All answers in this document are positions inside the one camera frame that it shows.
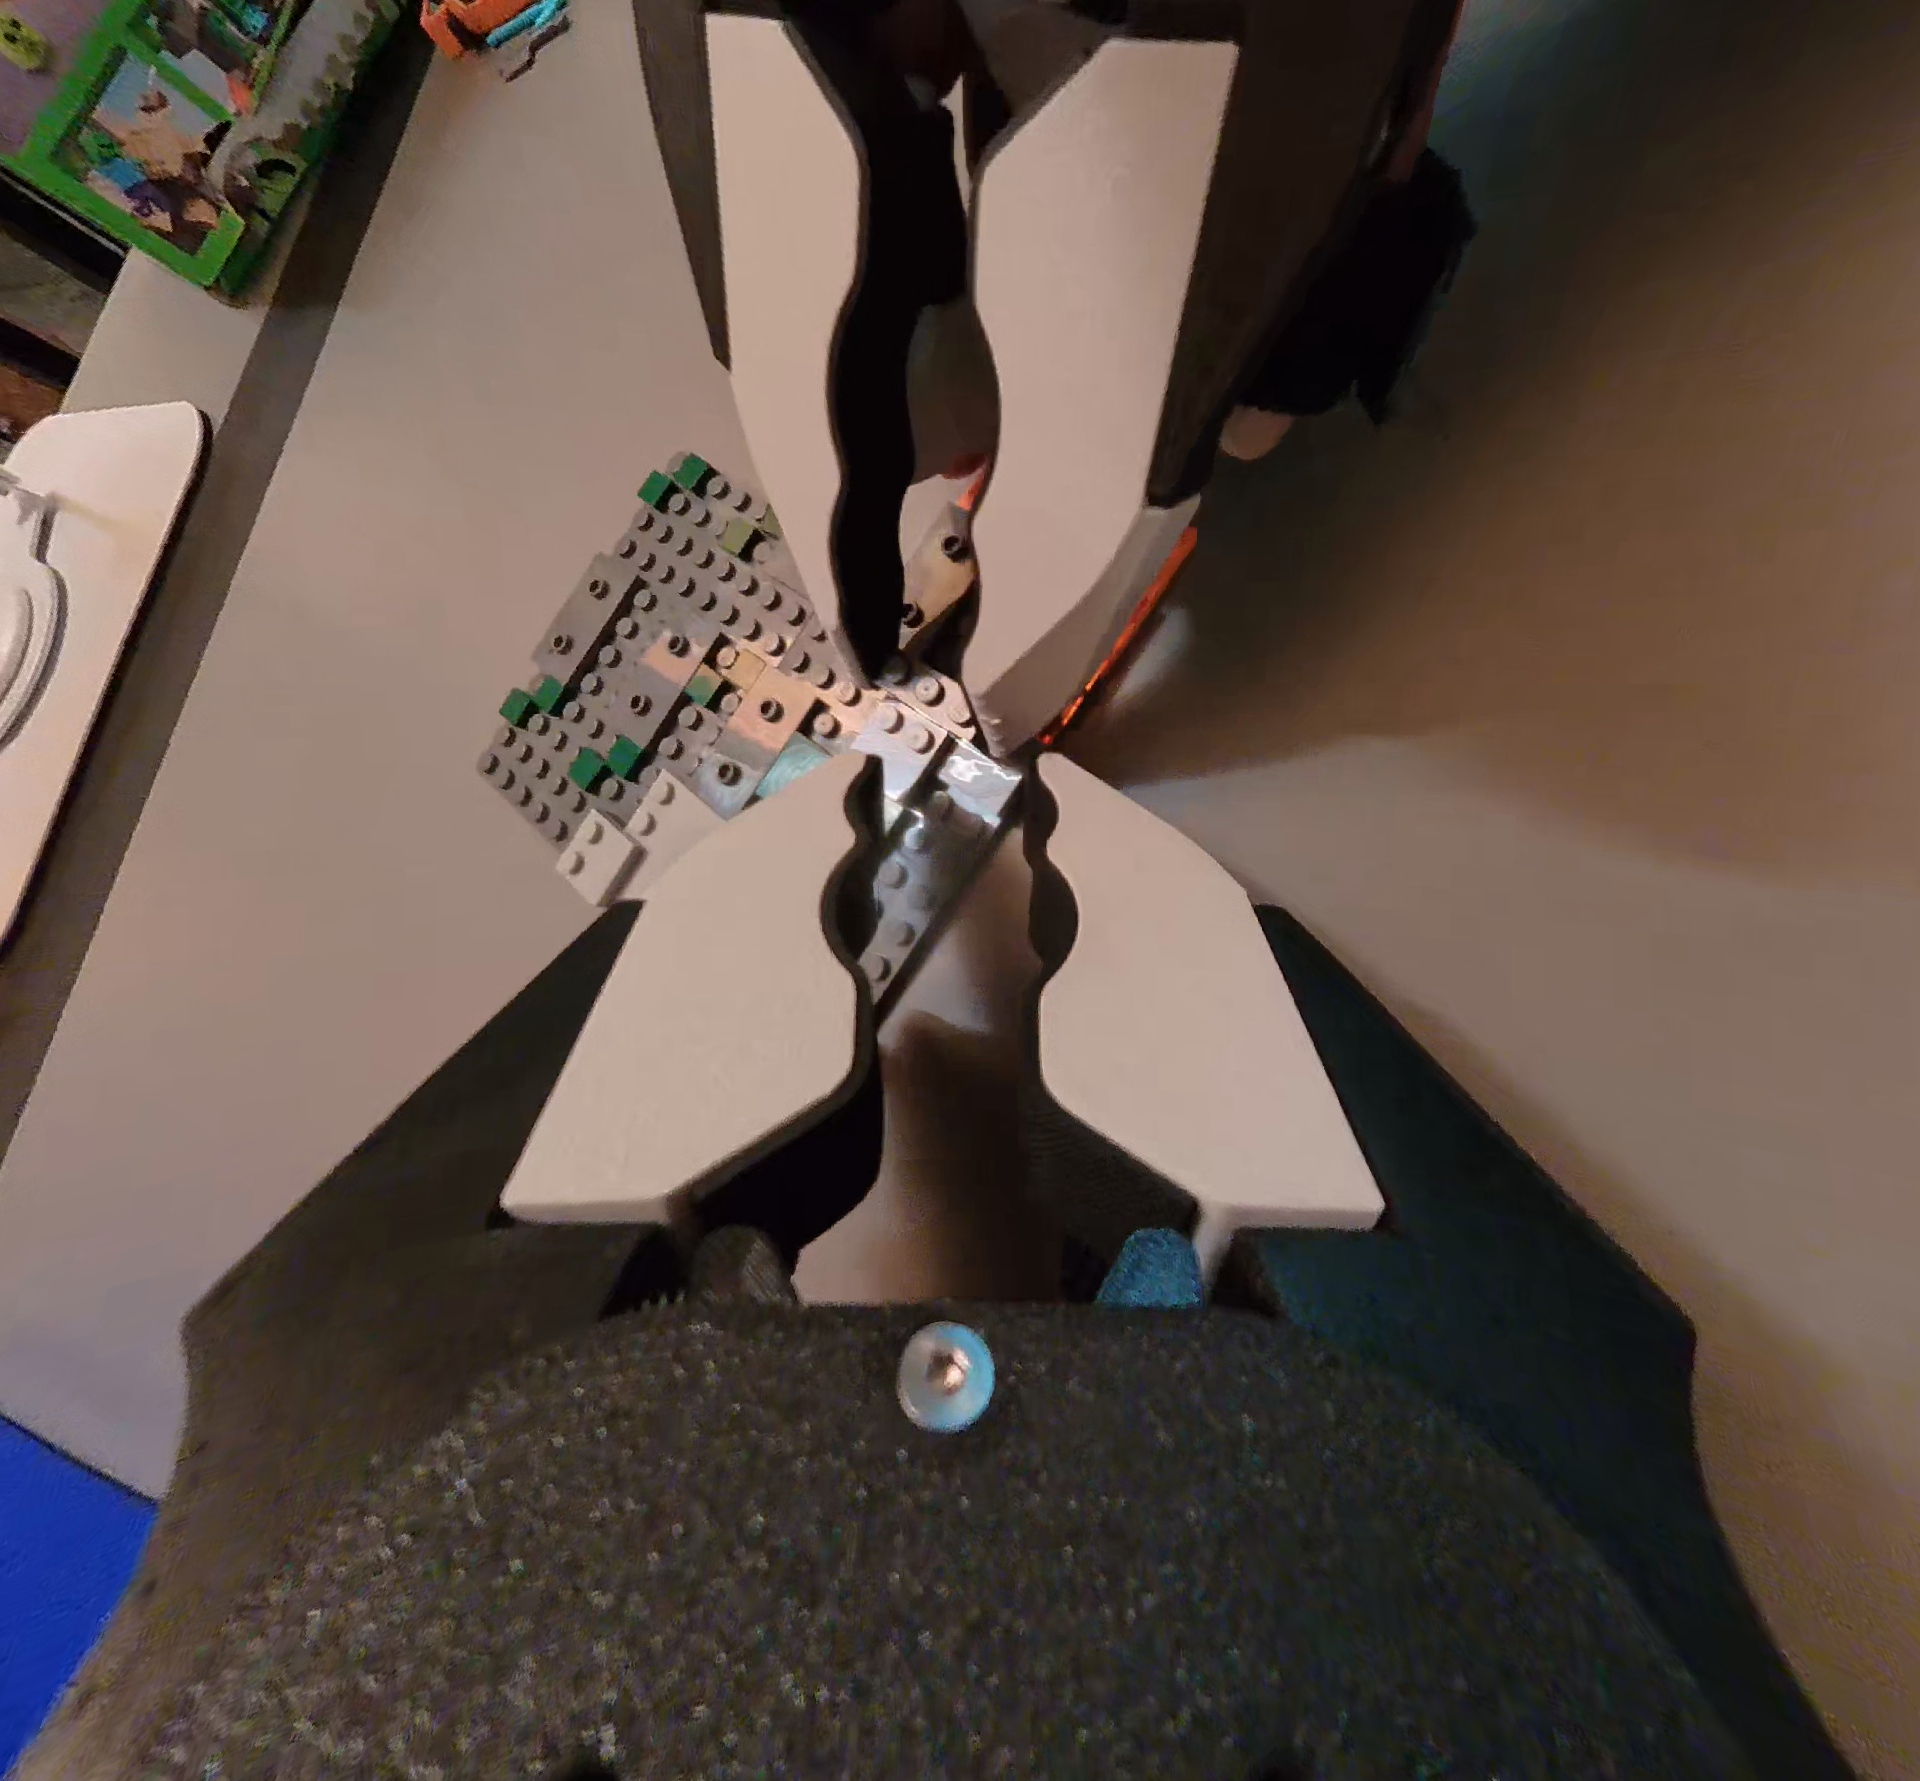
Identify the blue plastic storage bin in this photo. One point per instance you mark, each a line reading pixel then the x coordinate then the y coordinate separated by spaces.
pixel 59 1555

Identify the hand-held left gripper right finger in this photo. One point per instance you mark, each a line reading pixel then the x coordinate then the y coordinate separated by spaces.
pixel 1201 1062

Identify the lego set box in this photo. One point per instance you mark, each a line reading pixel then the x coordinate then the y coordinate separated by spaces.
pixel 196 55

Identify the white stand base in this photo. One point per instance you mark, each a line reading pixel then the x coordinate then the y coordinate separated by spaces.
pixel 104 581

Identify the orange lego minifigure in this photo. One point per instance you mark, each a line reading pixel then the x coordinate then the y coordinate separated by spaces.
pixel 473 10

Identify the grey and orange lego build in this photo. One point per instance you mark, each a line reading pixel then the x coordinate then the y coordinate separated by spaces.
pixel 676 658

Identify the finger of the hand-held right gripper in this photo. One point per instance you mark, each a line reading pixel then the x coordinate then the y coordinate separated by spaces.
pixel 1095 355
pixel 779 311

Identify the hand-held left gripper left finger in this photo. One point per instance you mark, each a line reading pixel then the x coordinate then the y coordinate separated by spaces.
pixel 707 1048

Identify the person's right hand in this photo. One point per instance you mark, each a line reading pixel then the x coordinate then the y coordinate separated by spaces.
pixel 1258 432

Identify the turquoise lego tool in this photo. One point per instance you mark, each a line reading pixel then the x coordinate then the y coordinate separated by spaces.
pixel 531 20

